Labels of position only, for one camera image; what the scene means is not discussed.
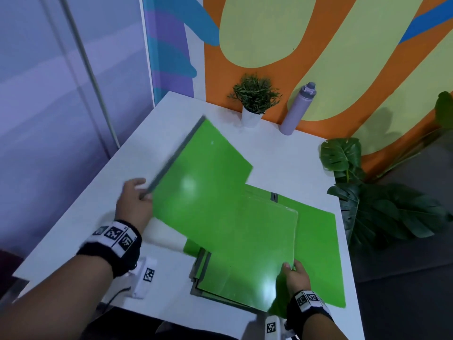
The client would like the person's left forearm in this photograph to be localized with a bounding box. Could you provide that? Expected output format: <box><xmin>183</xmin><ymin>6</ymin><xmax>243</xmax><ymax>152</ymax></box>
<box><xmin>0</xmin><ymin>254</ymin><xmax>114</xmax><ymax>340</ymax></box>

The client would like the translucent green folder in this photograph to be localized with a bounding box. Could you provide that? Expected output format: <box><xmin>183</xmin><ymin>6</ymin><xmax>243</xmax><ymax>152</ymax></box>
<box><xmin>196</xmin><ymin>194</ymin><xmax>299</xmax><ymax>313</ymax></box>

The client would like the large monstera plant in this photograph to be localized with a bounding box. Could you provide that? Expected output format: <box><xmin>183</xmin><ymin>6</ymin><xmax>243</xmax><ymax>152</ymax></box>
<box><xmin>319</xmin><ymin>91</ymin><xmax>453</xmax><ymax>257</ymax></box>

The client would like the green folder with dark edge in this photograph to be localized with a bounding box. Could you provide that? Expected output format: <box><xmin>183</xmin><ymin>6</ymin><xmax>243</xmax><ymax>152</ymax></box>
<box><xmin>183</xmin><ymin>238</ymin><xmax>271</xmax><ymax>315</ymax></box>

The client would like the small plant in white pot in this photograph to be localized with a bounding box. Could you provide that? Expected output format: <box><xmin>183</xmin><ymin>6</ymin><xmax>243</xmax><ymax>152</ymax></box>
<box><xmin>228</xmin><ymin>74</ymin><xmax>282</xmax><ymax>129</ymax></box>

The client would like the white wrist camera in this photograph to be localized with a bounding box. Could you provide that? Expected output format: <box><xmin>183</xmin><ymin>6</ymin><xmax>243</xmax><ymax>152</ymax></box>
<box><xmin>265</xmin><ymin>314</ymin><xmax>286</xmax><ymax>337</ymax></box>
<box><xmin>132</xmin><ymin>257</ymin><xmax>158</xmax><ymax>300</ymax></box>

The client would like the black right wristband with markers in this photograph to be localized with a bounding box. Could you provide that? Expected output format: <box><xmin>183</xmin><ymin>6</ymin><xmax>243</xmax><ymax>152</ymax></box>
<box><xmin>285</xmin><ymin>290</ymin><xmax>335</xmax><ymax>339</ymax></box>

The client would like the person's right hand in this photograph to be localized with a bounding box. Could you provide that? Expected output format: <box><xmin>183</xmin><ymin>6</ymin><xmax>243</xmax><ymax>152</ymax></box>
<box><xmin>282</xmin><ymin>260</ymin><xmax>312</xmax><ymax>300</ymax></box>

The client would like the person's left hand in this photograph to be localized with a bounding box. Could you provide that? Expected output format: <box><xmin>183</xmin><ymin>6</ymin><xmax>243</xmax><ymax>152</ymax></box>
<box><xmin>115</xmin><ymin>178</ymin><xmax>154</xmax><ymax>234</ymax></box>

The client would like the green plastic folder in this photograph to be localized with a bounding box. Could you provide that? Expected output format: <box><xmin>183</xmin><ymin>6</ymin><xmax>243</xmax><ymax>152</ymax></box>
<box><xmin>244</xmin><ymin>184</ymin><xmax>347</xmax><ymax>309</ymax></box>

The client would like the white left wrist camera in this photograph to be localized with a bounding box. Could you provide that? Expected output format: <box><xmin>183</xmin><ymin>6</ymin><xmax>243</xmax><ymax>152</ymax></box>
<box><xmin>132</xmin><ymin>257</ymin><xmax>158</xmax><ymax>300</ymax></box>

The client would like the purple water bottle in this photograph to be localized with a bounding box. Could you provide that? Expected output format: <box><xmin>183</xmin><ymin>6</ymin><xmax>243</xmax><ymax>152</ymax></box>
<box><xmin>279</xmin><ymin>81</ymin><xmax>317</xmax><ymax>136</ymax></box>

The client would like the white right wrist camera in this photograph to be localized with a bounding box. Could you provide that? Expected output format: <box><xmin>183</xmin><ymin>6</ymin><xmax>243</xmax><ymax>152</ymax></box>
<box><xmin>265</xmin><ymin>314</ymin><xmax>286</xmax><ymax>337</ymax></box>

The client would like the black left wristband with markers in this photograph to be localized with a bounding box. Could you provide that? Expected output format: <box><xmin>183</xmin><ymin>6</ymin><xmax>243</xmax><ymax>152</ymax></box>
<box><xmin>76</xmin><ymin>220</ymin><xmax>143</xmax><ymax>279</ymax></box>

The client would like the green folder with grey spine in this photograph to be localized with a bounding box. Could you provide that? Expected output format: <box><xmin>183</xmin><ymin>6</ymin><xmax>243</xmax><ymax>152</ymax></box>
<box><xmin>139</xmin><ymin>115</ymin><xmax>254</xmax><ymax>246</ymax></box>

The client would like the grey metal pole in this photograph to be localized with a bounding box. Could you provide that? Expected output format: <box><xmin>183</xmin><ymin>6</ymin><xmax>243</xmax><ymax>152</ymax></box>
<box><xmin>58</xmin><ymin>0</ymin><xmax>121</xmax><ymax>149</ymax></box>

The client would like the person's right forearm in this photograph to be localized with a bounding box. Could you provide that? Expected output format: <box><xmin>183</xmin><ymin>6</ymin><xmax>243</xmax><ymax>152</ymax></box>
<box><xmin>301</xmin><ymin>312</ymin><xmax>350</xmax><ymax>340</ymax></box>

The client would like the black cable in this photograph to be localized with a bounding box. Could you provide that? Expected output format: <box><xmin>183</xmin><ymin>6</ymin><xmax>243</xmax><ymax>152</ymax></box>
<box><xmin>103</xmin><ymin>287</ymin><xmax>132</xmax><ymax>310</ymax></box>

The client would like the black wristband with markers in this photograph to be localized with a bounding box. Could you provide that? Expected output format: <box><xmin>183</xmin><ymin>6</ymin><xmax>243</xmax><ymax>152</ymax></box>
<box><xmin>285</xmin><ymin>290</ymin><xmax>335</xmax><ymax>339</ymax></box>
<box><xmin>76</xmin><ymin>220</ymin><xmax>143</xmax><ymax>279</ymax></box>

